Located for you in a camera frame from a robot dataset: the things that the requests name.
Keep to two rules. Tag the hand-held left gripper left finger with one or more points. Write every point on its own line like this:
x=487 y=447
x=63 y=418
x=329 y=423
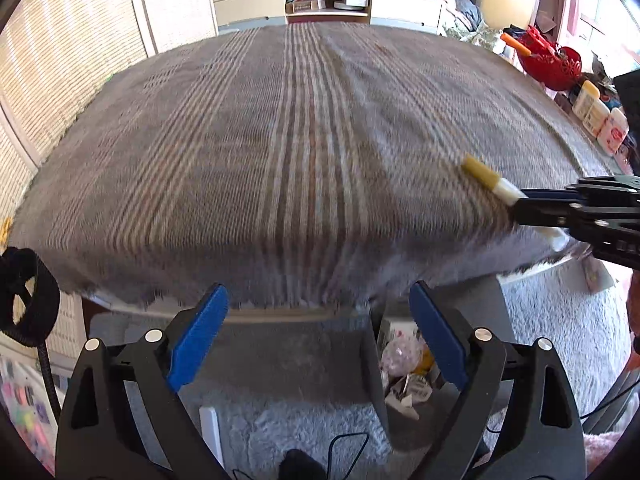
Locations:
x=197 y=340

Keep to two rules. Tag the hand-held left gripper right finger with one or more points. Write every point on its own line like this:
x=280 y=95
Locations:
x=437 y=340

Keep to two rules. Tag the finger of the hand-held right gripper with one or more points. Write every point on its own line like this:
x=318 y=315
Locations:
x=540 y=215
x=550 y=193

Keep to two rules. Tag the yellow white tube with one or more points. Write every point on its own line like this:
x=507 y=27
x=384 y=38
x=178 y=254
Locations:
x=487 y=177

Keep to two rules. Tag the grey trash bin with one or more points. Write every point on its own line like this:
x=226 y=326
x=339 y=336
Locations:
x=374 y=380

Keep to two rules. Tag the pinkish clear plastic wrapper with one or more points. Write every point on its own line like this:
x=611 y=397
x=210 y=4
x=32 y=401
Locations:
x=402 y=355

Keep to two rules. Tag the torn white carton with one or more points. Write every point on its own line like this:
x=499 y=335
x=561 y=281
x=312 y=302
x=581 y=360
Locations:
x=407 y=395

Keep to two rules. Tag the white pink bottle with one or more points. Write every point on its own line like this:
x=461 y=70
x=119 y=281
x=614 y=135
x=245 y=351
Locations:
x=614 y=132

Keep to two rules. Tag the white bottle yellow cap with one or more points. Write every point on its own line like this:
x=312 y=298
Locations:
x=590 y=107

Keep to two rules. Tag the white power strip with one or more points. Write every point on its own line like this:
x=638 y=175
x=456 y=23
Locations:
x=211 y=435

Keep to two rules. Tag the grey fluffy rug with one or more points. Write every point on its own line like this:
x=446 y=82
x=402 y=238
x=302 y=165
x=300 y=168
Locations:
x=280 y=400

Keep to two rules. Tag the red openwork basket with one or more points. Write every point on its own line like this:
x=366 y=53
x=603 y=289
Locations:
x=550 y=67

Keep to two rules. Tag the orange stick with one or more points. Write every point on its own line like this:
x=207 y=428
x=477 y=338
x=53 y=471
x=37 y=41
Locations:
x=515 y=44

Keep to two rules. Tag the black round object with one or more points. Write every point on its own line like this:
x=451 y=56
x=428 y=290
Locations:
x=304 y=466

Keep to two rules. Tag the camouflage cloth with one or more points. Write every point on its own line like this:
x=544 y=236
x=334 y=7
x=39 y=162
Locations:
x=482 y=39

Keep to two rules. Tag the colourful patterned mat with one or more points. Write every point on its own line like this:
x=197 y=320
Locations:
x=25 y=410

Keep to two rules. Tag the grey plaid blanket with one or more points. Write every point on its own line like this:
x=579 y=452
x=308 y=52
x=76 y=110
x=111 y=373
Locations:
x=250 y=160

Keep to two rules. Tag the pink fluffy slipper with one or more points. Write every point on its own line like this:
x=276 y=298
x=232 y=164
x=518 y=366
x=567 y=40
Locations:
x=602 y=452

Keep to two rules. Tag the black plastic bag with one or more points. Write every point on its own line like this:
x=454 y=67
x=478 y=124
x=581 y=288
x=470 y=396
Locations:
x=462 y=5

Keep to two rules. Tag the beige woven panel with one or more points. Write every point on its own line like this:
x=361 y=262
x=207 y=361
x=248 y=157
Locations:
x=65 y=60

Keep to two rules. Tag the cream television cabinet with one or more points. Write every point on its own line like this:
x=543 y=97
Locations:
x=250 y=7

